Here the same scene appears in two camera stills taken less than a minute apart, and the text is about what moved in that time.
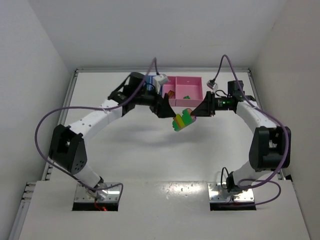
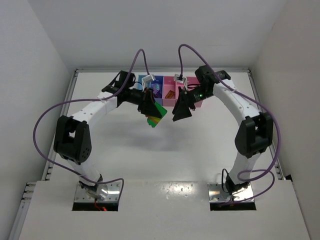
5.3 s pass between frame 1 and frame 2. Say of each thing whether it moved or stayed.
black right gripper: moved
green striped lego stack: moved
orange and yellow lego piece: stayed
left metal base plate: stayed
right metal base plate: stayed
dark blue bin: moved
